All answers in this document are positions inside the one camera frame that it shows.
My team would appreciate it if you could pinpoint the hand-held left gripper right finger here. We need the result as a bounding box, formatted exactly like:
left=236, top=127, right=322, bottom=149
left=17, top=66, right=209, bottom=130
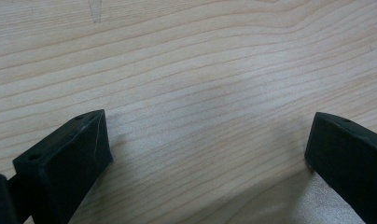
left=303, top=111, right=377, bottom=224

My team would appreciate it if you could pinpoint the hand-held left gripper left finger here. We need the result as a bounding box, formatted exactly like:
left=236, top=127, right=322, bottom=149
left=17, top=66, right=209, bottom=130
left=12, top=108, right=114, bottom=224

